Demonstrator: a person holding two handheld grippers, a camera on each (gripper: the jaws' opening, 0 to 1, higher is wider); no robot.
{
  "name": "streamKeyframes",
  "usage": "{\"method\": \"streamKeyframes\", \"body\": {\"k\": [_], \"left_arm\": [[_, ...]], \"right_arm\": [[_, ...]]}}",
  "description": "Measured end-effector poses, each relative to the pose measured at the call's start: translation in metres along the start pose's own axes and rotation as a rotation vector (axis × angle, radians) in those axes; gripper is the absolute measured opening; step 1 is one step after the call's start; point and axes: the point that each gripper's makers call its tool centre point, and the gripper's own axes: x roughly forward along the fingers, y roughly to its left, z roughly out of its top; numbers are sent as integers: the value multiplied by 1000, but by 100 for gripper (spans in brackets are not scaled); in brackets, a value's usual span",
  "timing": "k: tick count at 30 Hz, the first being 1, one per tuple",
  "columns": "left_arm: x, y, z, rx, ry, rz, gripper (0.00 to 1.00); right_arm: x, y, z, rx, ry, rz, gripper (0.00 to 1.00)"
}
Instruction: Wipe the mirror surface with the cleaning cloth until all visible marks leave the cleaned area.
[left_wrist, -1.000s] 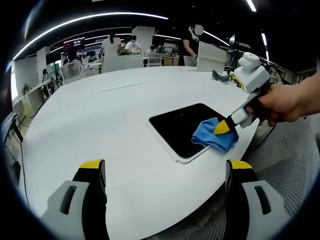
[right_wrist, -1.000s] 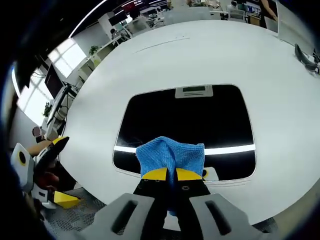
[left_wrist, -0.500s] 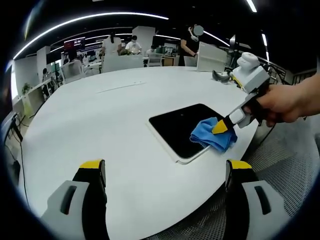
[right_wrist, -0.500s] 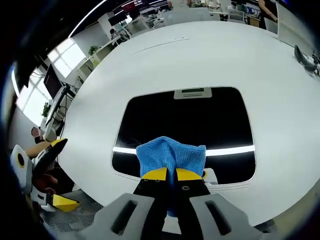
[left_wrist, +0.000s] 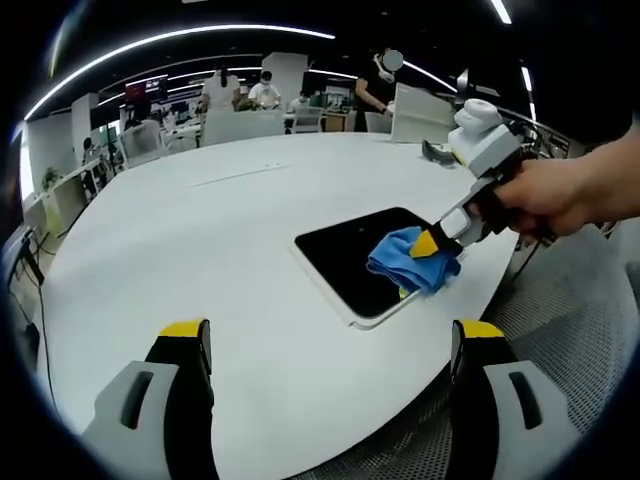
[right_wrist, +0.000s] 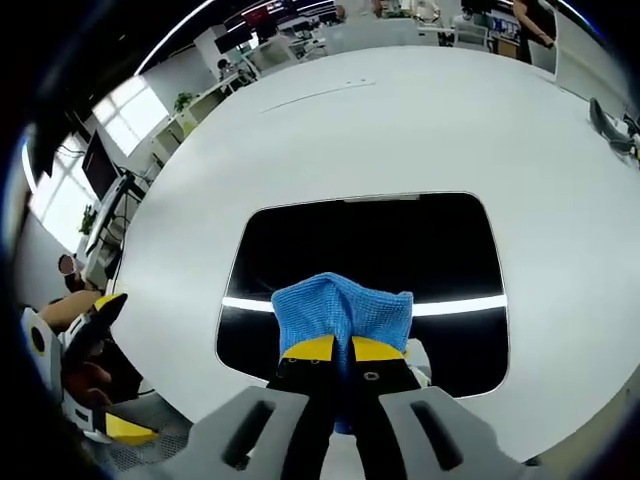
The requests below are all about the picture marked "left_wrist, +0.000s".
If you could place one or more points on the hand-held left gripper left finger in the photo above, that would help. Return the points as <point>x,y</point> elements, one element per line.
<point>165,400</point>

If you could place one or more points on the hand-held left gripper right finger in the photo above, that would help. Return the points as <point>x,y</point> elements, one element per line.
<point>500,400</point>

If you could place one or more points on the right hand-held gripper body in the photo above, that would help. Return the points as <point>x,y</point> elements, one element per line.
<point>487,147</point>

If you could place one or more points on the blue cleaning cloth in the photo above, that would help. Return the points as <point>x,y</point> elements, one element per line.
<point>425,272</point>

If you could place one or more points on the black mirror with white frame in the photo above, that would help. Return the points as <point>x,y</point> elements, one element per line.
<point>335,260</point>

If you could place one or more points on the person's right hand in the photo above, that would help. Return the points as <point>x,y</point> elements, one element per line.
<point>545,200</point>

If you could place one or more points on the grey curved device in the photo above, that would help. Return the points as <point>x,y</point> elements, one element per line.
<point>437,154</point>

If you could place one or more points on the silver upright stand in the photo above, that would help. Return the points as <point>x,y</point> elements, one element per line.
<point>463,85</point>

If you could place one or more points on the white upright panel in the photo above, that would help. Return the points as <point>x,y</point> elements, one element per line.
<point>422,115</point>

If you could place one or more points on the white mesh office chair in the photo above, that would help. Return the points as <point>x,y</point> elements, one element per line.
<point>308,120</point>

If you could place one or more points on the computer monitor on stand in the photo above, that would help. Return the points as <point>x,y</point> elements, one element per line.
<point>20,255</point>

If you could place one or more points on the white side shelf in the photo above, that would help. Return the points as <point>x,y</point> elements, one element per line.
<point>65,195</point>

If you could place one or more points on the potted green plant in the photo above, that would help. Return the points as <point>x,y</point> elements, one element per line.
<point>50,178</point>

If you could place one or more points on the long curved ceiling light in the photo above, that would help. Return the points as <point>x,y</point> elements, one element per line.
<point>175,36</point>

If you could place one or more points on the red wall screen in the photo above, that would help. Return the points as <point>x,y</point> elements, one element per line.
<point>146,87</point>

